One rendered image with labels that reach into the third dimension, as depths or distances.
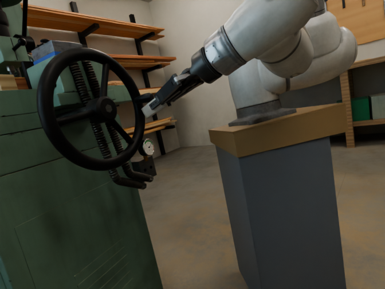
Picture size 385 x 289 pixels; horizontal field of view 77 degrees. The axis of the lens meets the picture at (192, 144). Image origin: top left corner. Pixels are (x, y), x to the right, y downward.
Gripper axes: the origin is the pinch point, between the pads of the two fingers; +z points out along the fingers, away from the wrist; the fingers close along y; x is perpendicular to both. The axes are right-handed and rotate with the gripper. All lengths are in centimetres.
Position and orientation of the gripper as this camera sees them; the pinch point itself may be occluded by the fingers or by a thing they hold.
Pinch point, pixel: (153, 106)
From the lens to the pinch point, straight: 65.0
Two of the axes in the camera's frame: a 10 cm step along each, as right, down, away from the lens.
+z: -7.4, 4.2, 5.3
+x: 4.8, 8.8, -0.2
